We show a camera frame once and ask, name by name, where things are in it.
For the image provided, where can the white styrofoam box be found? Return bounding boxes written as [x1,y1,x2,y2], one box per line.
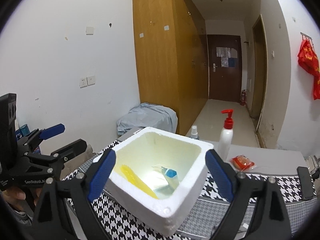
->
[105,127,214,237]

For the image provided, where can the person left hand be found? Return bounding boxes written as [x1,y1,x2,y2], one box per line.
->
[1,186,42,211]

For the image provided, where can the houndstooth patterned table cloth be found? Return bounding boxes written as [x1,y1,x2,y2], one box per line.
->
[62,127,318,240]

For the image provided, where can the red snack packet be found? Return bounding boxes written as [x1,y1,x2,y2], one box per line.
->
[230,155,255,172]

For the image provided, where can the black smartphone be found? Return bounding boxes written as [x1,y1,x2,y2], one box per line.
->
[297,166,316,200]

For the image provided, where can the grey blue cloth heap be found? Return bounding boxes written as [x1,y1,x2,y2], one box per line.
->
[117,102,178,136]

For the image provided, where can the white red pump bottle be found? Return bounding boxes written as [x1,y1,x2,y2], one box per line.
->
[217,109,234,161]

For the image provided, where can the small clear spray bottle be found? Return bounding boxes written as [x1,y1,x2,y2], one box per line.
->
[190,125,199,140]

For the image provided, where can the red fire extinguisher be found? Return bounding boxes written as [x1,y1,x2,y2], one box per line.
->
[240,89,246,106]

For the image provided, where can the wooden side door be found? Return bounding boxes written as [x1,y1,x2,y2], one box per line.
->
[251,16,267,121]

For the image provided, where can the wooden wardrobe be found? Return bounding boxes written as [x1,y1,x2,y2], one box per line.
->
[132,0,208,135]

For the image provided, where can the dark brown entrance door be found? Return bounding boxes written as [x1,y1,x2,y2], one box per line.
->
[207,35,242,102]

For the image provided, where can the red hanging bag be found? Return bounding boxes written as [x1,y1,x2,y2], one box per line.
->
[297,38,319,100]

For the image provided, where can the white wall socket pair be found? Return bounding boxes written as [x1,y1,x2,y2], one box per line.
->
[79,76,96,88]

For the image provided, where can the white wall switch plate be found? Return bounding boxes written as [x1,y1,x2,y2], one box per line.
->
[86,27,94,35]

